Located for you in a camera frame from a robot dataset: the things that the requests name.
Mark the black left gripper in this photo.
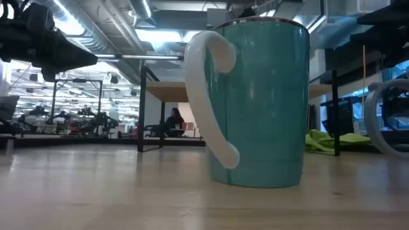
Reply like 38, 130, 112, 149
0, 0, 98, 82

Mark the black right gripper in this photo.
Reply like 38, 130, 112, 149
350, 0, 409, 68

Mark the teal mug with white handle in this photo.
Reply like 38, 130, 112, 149
183, 15, 311, 189

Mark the wooden shelf with black legs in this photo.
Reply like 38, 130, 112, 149
137, 54, 341, 157

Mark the black background gantry stand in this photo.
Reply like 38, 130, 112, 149
52, 78, 104, 137

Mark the grey screen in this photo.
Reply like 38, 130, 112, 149
0, 95, 20, 123

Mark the black perforated cart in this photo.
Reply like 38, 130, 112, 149
320, 96, 364, 137

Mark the green cloth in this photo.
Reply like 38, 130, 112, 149
305, 129, 372, 153

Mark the person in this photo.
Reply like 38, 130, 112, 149
164, 107, 187, 138

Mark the black metal table frame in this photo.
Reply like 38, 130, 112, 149
0, 134, 206, 150

